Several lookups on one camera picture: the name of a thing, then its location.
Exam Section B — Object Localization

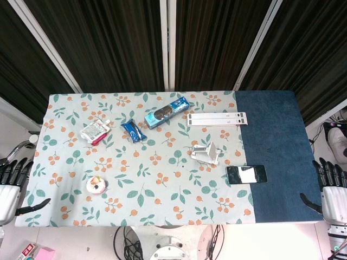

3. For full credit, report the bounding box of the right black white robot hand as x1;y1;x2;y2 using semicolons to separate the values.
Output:
299;157;347;224

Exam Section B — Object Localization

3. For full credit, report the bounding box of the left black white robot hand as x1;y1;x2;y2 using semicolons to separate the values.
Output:
0;158;52;226

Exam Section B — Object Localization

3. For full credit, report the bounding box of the black smartphone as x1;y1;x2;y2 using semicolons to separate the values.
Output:
226;165;268;185

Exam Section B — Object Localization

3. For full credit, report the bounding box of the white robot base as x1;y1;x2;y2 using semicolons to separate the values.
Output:
134;224;208;260

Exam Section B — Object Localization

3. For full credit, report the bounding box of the white folding phone stand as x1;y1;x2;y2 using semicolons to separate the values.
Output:
190;141;221;165

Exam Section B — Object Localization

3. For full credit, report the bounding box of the silver folded laptop stand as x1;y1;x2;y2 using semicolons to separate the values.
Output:
187;112;248;127

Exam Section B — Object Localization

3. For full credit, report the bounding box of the pink box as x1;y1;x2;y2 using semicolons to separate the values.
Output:
34;246;56;260

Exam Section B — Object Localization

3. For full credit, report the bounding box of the black box device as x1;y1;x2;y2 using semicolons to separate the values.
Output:
323;121;343;133

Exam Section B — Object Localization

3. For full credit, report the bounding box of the dark blue cloth mat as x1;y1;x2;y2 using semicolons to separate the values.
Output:
234;90;325;223

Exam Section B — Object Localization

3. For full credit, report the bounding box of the toy strawberry cake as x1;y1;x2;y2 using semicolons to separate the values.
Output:
86;175;107;195

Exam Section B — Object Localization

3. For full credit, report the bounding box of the white spouted drink pouch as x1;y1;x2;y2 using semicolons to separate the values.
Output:
80;119;111;144

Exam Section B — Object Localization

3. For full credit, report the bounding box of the black slatted divider panel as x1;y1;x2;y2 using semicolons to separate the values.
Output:
240;0;347;126
0;0;74;118
175;0;275;92
23;0;165;93

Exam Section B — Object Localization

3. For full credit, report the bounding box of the blue snack packet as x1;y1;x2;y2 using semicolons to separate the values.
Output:
120;119;148;144

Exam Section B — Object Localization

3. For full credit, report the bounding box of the floral print tablecloth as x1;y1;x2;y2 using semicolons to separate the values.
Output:
15;91;255;228

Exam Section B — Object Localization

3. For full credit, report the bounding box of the blue cookie box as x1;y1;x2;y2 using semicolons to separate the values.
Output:
144;97;191;130

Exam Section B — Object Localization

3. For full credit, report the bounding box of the silver metal chair frame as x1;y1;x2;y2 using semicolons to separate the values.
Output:
0;140;35;166

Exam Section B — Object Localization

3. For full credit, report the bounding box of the black cable bundle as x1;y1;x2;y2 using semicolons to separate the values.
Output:
113;226;144;260

